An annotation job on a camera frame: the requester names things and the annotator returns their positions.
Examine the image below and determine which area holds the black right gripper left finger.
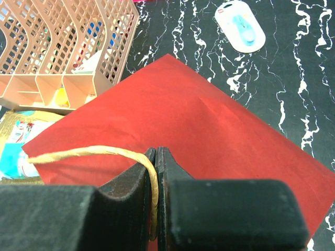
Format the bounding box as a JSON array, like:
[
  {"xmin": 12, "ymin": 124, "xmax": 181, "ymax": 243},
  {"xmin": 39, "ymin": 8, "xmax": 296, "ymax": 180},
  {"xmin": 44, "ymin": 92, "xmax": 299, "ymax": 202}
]
[{"xmin": 1, "ymin": 163, "xmax": 151, "ymax": 250}]

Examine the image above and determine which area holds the red brown paper bag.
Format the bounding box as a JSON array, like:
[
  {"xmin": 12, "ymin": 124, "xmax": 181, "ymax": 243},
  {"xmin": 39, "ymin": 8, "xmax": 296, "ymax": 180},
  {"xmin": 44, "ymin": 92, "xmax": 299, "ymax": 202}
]
[{"xmin": 23, "ymin": 54, "xmax": 334, "ymax": 234}]

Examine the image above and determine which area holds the gold snack packet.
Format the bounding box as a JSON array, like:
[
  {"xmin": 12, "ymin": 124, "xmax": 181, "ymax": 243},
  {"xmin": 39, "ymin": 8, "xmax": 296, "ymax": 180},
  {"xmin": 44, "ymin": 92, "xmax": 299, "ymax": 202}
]
[{"xmin": 1, "ymin": 110, "xmax": 63, "ymax": 185}]

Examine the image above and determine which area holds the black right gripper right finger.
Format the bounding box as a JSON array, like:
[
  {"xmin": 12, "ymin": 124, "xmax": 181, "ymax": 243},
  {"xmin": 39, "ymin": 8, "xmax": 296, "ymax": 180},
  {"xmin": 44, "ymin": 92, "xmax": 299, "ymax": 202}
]
[{"xmin": 155, "ymin": 147, "xmax": 309, "ymax": 250}]

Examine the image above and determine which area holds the blue white packaged item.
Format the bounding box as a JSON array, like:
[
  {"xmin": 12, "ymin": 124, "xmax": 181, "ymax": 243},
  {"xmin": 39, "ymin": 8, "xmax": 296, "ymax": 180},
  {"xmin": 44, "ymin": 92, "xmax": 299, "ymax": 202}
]
[{"xmin": 214, "ymin": 1, "xmax": 266, "ymax": 54}]

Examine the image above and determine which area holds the teal white snack packet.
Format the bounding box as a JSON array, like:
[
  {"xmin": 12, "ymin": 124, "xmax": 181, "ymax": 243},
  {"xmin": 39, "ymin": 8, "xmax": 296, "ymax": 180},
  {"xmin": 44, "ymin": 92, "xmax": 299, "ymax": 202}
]
[{"xmin": 1, "ymin": 120, "xmax": 47, "ymax": 179}]

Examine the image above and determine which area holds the peach plastic desk organizer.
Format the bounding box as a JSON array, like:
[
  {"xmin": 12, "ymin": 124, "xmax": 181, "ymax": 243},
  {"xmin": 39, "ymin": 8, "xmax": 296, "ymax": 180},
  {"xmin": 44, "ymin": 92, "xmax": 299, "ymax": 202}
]
[{"xmin": 1, "ymin": 1, "xmax": 139, "ymax": 114}]

